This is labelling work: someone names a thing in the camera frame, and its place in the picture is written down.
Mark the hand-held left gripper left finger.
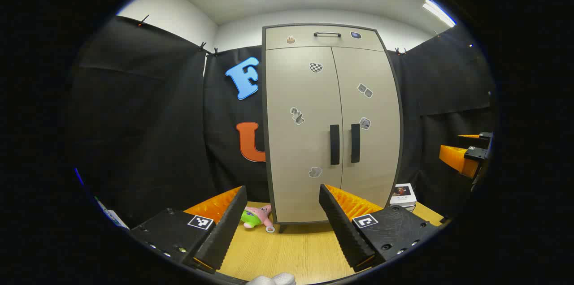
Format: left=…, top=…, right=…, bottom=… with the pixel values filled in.
left=129, top=185, right=248, bottom=274

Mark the beige cabinet drawer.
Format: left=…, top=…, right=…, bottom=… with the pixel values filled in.
left=265, top=25, right=385, bottom=52

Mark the narrow ceiling light strip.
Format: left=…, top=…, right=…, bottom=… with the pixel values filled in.
left=422, top=0, right=457, bottom=28

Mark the white flat object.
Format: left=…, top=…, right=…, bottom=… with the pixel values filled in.
left=92, top=195, right=130, bottom=230

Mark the pink and green plush toy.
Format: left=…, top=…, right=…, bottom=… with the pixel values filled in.
left=241, top=204, right=275, bottom=233

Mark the beige cabinet door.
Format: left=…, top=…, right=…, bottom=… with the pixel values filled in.
left=332, top=47, right=402, bottom=208
left=265, top=47, right=344, bottom=224

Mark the white book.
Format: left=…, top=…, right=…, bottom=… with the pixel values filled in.
left=389, top=183, right=417, bottom=212

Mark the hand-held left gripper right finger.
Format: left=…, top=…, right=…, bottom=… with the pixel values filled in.
left=318, top=183, right=444, bottom=273

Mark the black backdrop cloth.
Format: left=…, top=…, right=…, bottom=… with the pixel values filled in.
left=67, top=15, right=498, bottom=232

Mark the beige double-door shoe cabinet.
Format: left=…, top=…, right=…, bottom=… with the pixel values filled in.
left=261, top=23, right=404, bottom=234

